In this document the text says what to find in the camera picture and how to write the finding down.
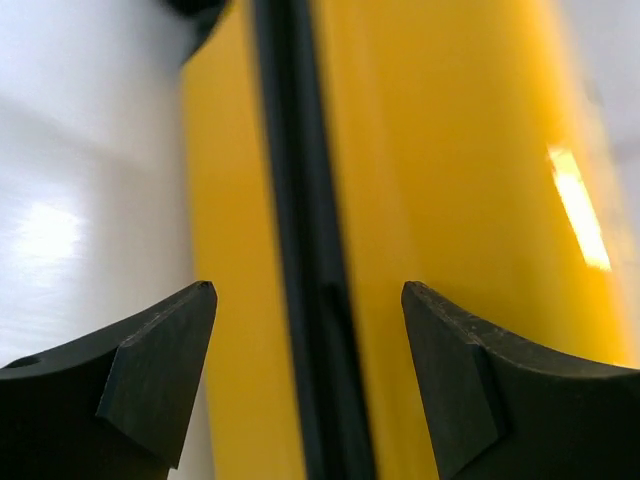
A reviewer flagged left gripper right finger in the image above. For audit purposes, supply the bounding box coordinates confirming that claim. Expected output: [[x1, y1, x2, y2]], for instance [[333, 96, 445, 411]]
[[401, 281, 639, 479]]

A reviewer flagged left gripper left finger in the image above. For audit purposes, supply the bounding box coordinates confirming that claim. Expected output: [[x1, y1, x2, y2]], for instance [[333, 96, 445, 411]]
[[1, 281, 217, 480]]

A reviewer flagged yellow hard-shell suitcase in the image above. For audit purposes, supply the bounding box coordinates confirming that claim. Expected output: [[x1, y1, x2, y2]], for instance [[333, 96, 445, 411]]
[[175, 1, 639, 479]]

